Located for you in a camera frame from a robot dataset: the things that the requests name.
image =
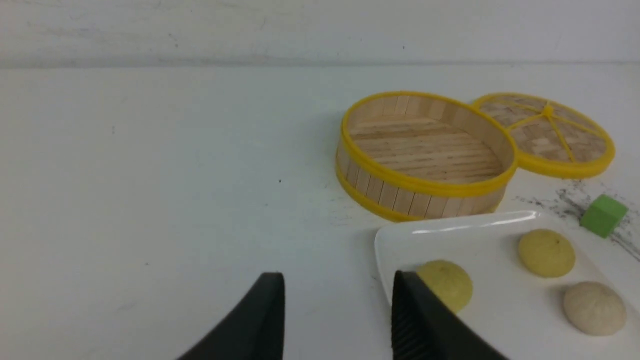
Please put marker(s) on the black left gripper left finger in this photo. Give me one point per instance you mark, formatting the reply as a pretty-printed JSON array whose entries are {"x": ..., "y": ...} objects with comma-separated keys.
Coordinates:
[{"x": 253, "y": 330}]

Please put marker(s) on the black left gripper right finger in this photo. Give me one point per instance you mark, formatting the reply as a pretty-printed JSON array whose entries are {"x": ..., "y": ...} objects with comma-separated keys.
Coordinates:
[{"x": 423, "y": 328}]

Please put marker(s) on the greenish yellow steamed bun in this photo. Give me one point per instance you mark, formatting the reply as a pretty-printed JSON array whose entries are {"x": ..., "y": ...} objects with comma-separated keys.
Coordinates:
[{"x": 546, "y": 253}]

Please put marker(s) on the white steamed bun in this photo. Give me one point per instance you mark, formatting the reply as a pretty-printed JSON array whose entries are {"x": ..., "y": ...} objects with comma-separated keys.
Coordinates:
[{"x": 594, "y": 309}]

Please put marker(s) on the white rectangular plate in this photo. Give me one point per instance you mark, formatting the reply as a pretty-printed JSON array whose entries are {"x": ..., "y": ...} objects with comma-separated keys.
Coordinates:
[{"x": 519, "y": 313}]

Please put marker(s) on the bamboo steamer basket yellow rims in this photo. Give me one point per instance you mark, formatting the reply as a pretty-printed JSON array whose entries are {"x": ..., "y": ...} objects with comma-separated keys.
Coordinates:
[{"x": 413, "y": 156}]

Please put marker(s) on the green cube block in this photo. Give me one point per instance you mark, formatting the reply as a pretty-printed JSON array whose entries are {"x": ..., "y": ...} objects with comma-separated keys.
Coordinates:
[{"x": 603, "y": 216}]

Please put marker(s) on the bamboo steamer lid yellow rim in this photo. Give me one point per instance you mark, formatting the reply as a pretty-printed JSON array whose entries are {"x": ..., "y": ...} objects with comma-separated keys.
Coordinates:
[{"x": 552, "y": 139}]

